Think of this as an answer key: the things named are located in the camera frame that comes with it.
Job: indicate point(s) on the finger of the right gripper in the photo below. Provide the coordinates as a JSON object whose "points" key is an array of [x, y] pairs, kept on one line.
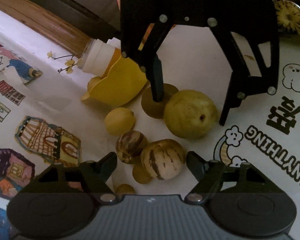
{"points": [[245, 80], [131, 37]]}

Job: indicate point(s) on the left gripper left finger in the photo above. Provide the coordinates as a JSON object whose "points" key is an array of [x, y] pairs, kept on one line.
{"points": [[96, 174]]}

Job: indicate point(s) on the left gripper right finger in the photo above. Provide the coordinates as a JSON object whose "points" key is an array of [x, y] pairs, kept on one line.
{"points": [[208, 175]]}

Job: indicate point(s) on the striped pepino melon back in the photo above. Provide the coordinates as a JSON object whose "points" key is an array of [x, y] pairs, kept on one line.
{"points": [[129, 146]]}

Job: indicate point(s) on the striped pepino melon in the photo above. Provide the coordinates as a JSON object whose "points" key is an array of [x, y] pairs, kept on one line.
{"points": [[163, 159], [288, 16], [129, 146]]}

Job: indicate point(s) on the green pear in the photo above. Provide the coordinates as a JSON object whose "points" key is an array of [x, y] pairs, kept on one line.
{"points": [[190, 114]]}

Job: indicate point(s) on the brown kiwi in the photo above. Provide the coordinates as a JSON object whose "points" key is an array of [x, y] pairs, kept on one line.
{"points": [[156, 109]]}

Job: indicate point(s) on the striped pepino melon front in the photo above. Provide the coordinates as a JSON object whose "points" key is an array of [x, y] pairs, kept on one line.
{"points": [[288, 16]]}

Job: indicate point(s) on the small white cup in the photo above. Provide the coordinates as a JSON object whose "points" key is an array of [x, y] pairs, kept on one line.
{"points": [[115, 42]]}

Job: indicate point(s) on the white orange cup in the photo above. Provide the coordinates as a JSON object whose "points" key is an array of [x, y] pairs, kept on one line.
{"points": [[98, 57]]}

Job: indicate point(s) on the yellow plastic bowl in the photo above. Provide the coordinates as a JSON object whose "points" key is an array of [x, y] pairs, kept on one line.
{"points": [[123, 83]]}

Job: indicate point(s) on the yellow lemon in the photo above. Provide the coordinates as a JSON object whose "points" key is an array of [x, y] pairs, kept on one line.
{"points": [[119, 121]]}

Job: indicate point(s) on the yellow dried flower sprig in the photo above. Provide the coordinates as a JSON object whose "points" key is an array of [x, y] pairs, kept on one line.
{"points": [[71, 61]]}

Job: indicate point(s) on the houses drawing paper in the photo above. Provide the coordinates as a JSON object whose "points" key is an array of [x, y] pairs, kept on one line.
{"points": [[29, 142]]}

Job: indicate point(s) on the cartoon kids drawing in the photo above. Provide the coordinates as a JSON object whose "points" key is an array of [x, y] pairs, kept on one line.
{"points": [[25, 71]]}

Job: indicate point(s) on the wooden door frame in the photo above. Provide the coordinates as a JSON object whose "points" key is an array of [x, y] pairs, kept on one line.
{"points": [[47, 24]]}

